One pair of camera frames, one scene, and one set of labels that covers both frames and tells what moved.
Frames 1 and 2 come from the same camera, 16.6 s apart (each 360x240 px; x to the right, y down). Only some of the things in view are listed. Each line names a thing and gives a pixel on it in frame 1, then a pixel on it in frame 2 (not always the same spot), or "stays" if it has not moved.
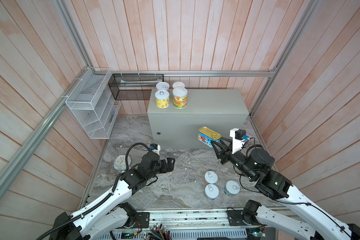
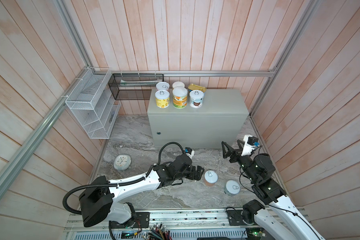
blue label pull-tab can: [211, 191] → [196, 98]
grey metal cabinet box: [221, 110] stays
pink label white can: [162, 86] stays
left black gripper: [170, 166] → [192, 175]
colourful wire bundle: [159, 233] stays
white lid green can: [178, 84] stays
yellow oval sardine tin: [206, 135] → [193, 87]
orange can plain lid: [180, 97] stays
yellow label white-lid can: [162, 98] stays
